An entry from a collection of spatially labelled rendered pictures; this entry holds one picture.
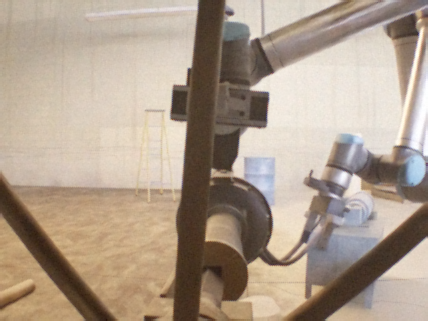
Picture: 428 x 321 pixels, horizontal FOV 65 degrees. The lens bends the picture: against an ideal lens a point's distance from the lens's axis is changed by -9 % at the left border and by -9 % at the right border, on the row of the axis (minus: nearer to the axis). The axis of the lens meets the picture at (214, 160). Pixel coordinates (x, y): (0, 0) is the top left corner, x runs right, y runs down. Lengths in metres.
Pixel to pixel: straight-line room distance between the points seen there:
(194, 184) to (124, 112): 8.91
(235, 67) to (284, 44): 0.17
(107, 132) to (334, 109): 5.57
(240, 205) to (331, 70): 8.15
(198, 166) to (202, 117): 0.04
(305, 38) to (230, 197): 0.51
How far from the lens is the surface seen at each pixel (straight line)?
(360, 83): 9.25
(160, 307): 0.54
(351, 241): 2.65
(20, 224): 0.36
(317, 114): 8.89
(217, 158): 0.55
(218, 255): 0.69
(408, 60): 1.40
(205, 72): 0.30
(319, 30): 0.79
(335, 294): 0.33
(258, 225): 1.08
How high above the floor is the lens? 1.17
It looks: 3 degrees down
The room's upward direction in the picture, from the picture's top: straight up
